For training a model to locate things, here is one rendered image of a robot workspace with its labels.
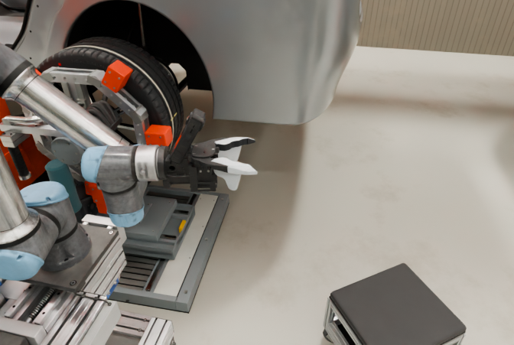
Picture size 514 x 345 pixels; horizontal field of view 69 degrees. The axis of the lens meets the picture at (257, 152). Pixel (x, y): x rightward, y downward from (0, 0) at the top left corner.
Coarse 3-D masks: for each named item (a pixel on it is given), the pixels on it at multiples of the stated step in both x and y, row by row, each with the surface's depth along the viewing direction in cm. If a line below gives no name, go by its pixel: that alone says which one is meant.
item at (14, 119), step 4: (64, 84) 148; (64, 88) 149; (68, 88) 149; (64, 92) 150; (68, 92) 149; (68, 96) 151; (8, 116) 139; (12, 116) 139; (16, 116) 139; (20, 116) 139; (32, 116) 139; (36, 116) 139; (4, 120) 139; (8, 120) 139; (12, 120) 138; (16, 120) 138; (20, 120) 138; (24, 120) 138; (28, 120) 138; (32, 120) 138; (36, 120) 138; (40, 120) 139; (4, 124) 140; (8, 124) 140; (12, 124) 140
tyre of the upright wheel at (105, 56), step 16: (64, 48) 161; (80, 48) 152; (96, 48) 154; (112, 48) 157; (128, 48) 162; (48, 64) 154; (64, 64) 153; (80, 64) 152; (96, 64) 150; (128, 64) 153; (144, 64) 160; (160, 64) 169; (128, 80) 152; (144, 80) 154; (160, 80) 163; (144, 96) 155; (160, 96) 160; (176, 96) 173; (160, 112) 159; (176, 112) 171; (176, 128) 175
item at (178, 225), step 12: (180, 204) 226; (180, 216) 217; (192, 216) 223; (168, 228) 211; (180, 228) 207; (132, 240) 204; (144, 240) 203; (168, 240) 201; (180, 240) 205; (132, 252) 202; (144, 252) 200; (156, 252) 198; (168, 252) 196
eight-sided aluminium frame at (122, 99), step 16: (48, 80) 148; (64, 80) 147; (80, 80) 146; (96, 80) 144; (112, 96) 147; (128, 96) 151; (128, 112) 150; (144, 112) 153; (144, 128) 154; (48, 144) 171; (144, 144) 158; (80, 176) 174
